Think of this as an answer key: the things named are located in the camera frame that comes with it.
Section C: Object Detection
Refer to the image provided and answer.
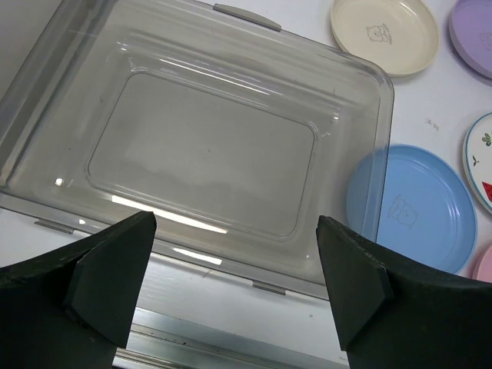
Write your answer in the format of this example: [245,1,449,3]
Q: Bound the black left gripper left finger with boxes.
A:
[1,211,157,368]

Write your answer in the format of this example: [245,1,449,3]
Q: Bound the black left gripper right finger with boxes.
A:
[316,216,491,368]

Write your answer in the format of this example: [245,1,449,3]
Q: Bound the pink plate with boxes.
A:
[472,245,492,283]

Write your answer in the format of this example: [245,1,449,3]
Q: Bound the blue plate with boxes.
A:
[346,145,477,274]

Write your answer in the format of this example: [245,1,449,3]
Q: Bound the white strawberry pattern plate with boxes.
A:
[462,112,492,213]

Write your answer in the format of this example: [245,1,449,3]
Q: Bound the cream plate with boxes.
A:
[330,0,440,77]

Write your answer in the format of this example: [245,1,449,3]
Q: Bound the purple plate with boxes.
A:
[449,0,491,79]

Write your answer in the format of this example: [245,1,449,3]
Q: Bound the clear plastic bin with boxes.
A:
[1,1,394,299]

